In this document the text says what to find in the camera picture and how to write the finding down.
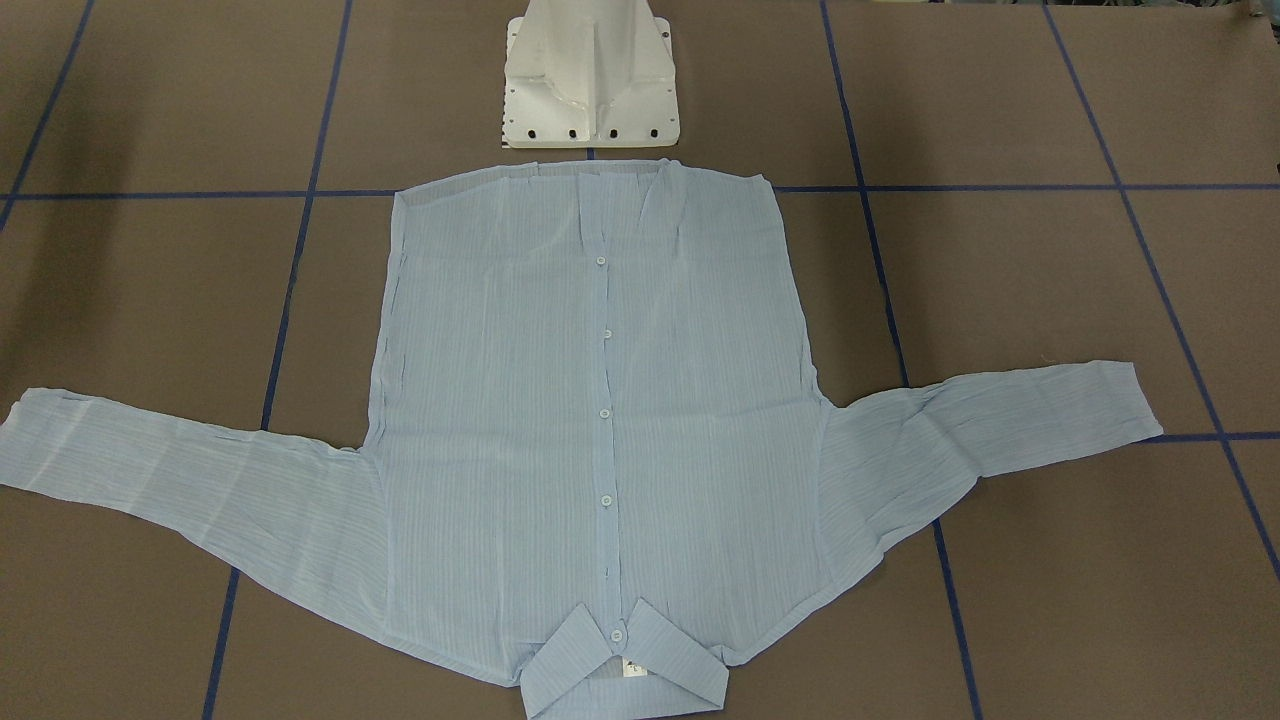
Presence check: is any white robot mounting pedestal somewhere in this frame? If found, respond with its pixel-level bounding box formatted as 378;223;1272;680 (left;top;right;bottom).
500;1;681;149

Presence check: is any light blue button shirt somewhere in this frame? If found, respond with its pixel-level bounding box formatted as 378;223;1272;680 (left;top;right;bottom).
3;160;1162;719

